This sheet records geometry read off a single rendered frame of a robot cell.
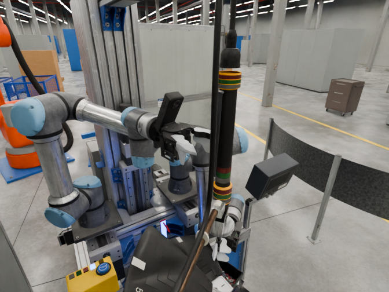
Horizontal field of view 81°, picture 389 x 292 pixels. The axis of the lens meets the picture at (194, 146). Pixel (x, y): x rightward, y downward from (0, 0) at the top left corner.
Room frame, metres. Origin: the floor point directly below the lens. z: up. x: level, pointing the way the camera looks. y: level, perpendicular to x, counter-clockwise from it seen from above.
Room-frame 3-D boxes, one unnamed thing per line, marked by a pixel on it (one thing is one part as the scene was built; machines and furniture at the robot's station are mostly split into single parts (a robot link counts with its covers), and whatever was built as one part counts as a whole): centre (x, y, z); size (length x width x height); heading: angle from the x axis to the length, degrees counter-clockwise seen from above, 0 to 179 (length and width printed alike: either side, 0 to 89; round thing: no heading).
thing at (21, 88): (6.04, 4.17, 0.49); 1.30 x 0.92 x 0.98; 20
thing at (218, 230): (0.42, -0.06, 1.49); 0.09 x 0.07 x 0.10; 159
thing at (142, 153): (0.69, 0.17, 1.53); 0.11 x 0.08 x 0.11; 165
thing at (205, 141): (0.52, -0.04, 1.63); 0.09 x 0.03 x 0.06; 65
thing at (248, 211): (1.02, -0.30, 0.96); 0.03 x 0.03 x 0.20; 34
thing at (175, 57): (2.45, 0.14, 1.10); 1.21 x 0.06 x 2.20; 124
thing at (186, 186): (1.17, 0.09, 1.09); 0.15 x 0.15 x 0.10
